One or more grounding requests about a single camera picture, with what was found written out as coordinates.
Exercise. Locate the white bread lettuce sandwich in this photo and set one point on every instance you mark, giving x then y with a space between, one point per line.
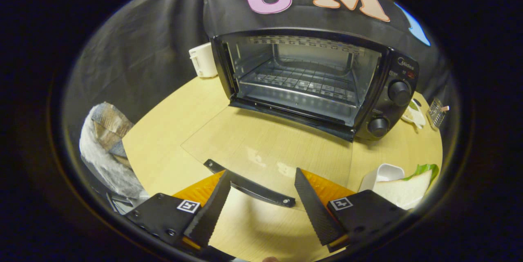
402 192

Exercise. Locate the white rectangular tray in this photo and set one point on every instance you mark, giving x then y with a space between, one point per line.
382 174

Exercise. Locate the black toaster oven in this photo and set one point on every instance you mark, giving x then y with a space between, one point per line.
392 90

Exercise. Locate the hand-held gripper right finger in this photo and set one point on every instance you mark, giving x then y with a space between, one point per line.
312 204

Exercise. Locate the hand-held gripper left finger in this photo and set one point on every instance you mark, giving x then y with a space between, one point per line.
212 209

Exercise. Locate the brown patterned cushion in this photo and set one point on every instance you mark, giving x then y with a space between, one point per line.
108 125

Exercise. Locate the black backdrop cloth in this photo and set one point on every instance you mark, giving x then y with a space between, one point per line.
155 49

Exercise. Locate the white boxy appliance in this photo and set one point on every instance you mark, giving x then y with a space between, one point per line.
203 61

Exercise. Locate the white divided plate with grains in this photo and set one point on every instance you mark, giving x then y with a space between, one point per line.
412 115

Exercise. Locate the white furry cloth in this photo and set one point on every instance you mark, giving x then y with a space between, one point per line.
104 160

